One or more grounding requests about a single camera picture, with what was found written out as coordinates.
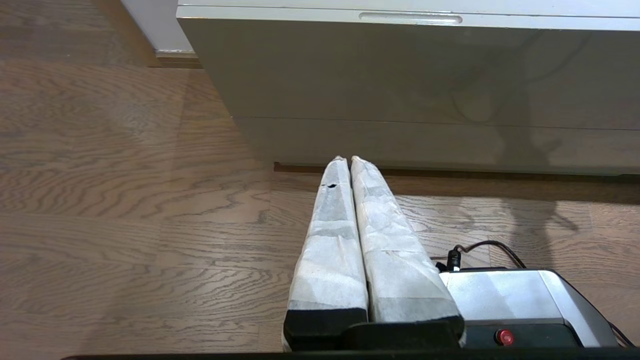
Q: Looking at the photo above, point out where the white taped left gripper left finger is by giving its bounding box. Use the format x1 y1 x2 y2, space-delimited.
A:
282 156 370 351

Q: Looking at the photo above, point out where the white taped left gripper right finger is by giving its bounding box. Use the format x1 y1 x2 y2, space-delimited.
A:
350 156 466 326

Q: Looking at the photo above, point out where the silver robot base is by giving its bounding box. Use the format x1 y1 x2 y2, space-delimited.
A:
439 267 622 349

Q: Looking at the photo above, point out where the white glossy low cabinet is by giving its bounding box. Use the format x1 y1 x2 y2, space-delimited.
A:
176 0 640 177

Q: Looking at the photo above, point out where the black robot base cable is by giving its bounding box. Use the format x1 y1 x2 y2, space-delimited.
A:
434 240 640 348

